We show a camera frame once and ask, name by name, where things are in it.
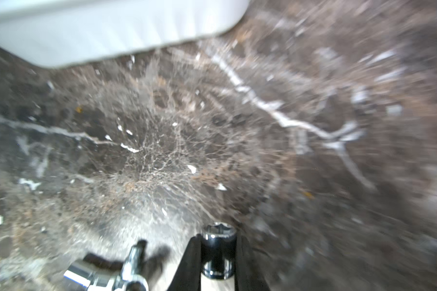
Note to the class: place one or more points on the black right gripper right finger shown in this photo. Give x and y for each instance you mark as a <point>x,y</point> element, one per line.
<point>248,275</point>

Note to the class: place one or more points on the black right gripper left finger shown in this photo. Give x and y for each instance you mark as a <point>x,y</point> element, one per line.
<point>188,273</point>

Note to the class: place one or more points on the white plastic storage box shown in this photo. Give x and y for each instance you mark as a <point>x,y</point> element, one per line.
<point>54,34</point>

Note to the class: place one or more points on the chrome socket near finger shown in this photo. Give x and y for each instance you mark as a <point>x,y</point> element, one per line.
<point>218,247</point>

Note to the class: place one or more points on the chrome socket in pile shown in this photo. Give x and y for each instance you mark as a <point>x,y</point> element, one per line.
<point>128,278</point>

